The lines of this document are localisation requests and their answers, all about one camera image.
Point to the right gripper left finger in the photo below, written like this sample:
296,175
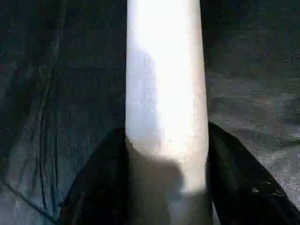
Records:
105,182

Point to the white plastic table leg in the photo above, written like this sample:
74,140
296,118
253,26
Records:
168,82

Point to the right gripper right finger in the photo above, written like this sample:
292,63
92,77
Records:
241,187

